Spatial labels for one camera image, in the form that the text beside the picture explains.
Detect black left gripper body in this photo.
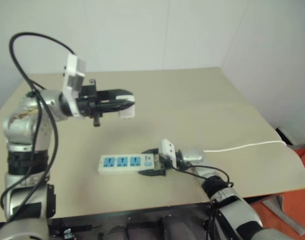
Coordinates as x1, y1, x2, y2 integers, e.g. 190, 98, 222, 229
75, 79, 104, 128

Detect dark rounded shape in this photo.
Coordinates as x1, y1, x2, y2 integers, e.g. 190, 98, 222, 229
106, 224, 130, 240

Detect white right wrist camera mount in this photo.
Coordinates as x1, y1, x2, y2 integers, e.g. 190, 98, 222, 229
159, 139, 179, 169

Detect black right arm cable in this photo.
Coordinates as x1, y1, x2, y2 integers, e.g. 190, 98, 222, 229
171, 163, 235, 240

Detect white charger plug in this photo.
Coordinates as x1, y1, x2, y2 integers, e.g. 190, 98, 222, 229
116, 94, 137, 120

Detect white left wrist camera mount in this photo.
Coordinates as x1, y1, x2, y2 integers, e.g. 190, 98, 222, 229
61, 53, 87, 118

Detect black strap with metal clip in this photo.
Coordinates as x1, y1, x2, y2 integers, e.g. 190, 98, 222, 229
48, 223, 103, 240

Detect white power strip blue sockets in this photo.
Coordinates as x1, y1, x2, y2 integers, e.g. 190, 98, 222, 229
97, 153, 156, 175

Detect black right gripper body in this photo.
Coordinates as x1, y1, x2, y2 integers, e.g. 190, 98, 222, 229
153, 154, 177, 176

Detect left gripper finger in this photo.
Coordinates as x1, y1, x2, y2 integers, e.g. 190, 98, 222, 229
96, 99, 134, 113
96, 88, 135, 102

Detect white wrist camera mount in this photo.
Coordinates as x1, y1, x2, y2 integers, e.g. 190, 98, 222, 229
159, 139, 179, 169
61, 53, 87, 118

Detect white power strip cord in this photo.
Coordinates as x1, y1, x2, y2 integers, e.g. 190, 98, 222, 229
203, 140, 288, 153

